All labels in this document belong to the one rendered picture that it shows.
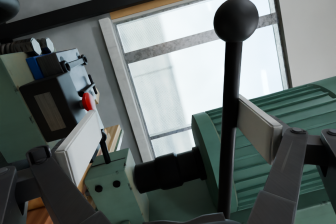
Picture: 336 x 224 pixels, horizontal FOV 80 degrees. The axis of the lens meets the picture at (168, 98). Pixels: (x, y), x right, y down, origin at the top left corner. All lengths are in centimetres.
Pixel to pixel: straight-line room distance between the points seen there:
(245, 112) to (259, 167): 15
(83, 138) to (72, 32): 164
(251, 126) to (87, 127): 13
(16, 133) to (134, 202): 21
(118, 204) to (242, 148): 22
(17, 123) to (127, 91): 134
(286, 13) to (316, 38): 33
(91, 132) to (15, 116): 15
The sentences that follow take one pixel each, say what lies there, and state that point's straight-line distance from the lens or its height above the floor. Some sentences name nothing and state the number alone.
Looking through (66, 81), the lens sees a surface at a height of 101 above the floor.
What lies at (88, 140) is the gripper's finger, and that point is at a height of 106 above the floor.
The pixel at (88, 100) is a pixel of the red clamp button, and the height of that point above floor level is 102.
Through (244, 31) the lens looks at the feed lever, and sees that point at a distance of 17.
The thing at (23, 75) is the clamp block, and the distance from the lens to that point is 32.
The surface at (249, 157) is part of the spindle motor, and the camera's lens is 32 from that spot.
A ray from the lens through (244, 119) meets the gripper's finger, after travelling 18.
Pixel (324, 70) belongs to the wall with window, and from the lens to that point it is 213.
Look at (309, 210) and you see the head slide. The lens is 44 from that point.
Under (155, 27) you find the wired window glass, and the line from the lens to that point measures 174.
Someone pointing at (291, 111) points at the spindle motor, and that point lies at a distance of 36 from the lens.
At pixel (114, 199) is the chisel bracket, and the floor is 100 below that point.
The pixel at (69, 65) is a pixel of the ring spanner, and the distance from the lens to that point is 33.
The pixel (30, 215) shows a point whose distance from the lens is 35.
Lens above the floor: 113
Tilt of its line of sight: 1 degrees down
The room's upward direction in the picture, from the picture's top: 75 degrees clockwise
